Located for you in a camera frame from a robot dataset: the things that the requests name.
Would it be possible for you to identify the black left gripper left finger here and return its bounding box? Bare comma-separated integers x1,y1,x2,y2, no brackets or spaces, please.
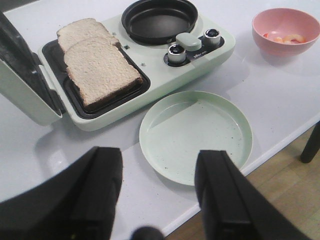
0,147,123,240

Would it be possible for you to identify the left silver control knob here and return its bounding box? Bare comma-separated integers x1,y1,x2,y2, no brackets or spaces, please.
167,44,186,64

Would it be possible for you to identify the right silver control knob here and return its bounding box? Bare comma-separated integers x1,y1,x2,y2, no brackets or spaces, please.
202,28,221,46

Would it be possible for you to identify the silver control knob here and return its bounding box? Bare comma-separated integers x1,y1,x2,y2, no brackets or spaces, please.
167,44,186,64
202,28,221,46

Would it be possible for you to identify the pink plastic bowl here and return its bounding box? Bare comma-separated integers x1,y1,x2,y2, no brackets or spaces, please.
252,8,320,57

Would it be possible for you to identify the black round frying pan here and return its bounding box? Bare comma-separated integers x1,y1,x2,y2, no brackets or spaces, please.
121,0,198,45

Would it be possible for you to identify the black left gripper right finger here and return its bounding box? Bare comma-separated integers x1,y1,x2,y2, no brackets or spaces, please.
195,150,308,240

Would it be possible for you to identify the breakfast maker hinged lid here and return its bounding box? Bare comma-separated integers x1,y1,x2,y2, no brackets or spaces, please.
0,12,64,126

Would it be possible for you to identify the white bread slice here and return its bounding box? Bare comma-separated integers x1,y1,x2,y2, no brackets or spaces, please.
56,18,121,53
64,37,143,109

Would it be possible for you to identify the mint green pan handle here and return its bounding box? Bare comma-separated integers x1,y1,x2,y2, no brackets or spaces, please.
175,32,202,52

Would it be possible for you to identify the black table leg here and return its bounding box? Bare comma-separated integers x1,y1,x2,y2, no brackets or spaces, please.
300,122,320,164

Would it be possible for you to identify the mint green round plate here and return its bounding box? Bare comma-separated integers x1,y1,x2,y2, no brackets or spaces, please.
139,91,253,186

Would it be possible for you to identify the mint green breakfast maker base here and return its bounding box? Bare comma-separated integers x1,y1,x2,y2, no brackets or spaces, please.
38,15,236,131

